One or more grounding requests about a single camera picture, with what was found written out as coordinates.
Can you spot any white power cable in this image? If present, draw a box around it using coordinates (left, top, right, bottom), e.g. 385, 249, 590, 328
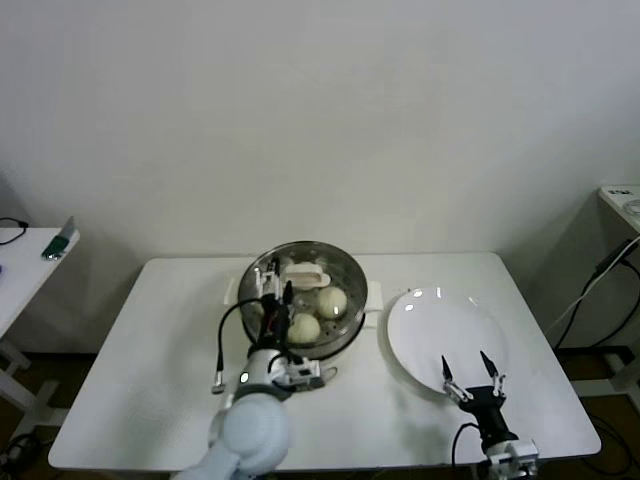
544, 247, 640, 337

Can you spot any white round plate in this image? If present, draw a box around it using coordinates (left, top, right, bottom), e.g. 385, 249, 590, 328
386, 286, 511, 399

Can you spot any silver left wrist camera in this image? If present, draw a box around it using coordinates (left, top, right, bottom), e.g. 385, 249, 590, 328
286, 358, 327, 391

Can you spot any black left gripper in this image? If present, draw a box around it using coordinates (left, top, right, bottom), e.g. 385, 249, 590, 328
252, 258, 294, 352

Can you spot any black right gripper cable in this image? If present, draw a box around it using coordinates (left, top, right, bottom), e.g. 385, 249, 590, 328
450, 422, 484, 480

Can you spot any white side table with tool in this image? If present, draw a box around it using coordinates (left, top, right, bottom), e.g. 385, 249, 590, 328
0, 227, 81, 426

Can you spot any white electric cooker base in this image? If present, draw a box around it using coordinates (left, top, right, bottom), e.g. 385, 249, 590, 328
223, 277, 384, 389

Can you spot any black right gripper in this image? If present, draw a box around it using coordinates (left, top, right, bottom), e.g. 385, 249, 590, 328
440, 350, 513, 444

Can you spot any glass lid with cream handle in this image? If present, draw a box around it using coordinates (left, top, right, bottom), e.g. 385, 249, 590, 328
238, 241, 370, 347

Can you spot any white steamed baozi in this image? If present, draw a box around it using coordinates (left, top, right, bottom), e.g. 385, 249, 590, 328
318, 286, 348, 320
289, 313, 321, 345

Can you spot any black floor cable bundle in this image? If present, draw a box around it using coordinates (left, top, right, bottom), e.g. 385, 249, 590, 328
0, 432, 37, 472

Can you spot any perforated steel steamer basket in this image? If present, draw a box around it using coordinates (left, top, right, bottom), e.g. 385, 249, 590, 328
236, 241, 370, 361

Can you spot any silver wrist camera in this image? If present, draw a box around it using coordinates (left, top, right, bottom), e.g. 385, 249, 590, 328
504, 438, 541, 477
286, 358, 327, 391

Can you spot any green handled scraper tool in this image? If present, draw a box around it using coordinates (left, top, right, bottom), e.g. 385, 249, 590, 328
41, 215, 80, 261

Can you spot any black power cable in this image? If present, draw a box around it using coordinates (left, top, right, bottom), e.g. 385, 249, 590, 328
553, 259, 640, 350

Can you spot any black power adapter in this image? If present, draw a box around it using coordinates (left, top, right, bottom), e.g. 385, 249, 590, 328
592, 238, 634, 279

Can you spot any thin black cable on side table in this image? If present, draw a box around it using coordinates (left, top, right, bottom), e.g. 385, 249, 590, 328
0, 217, 29, 246

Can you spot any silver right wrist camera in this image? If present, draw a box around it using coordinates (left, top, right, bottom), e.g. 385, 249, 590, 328
504, 438, 541, 477

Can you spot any black floor cable loop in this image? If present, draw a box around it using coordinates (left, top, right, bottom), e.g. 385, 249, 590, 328
593, 413, 640, 476

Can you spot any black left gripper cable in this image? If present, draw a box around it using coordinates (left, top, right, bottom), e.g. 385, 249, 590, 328
211, 297, 267, 396

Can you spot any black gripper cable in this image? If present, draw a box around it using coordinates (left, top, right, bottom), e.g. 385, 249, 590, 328
450, 422, 484, 480
211, 297, 267, 396

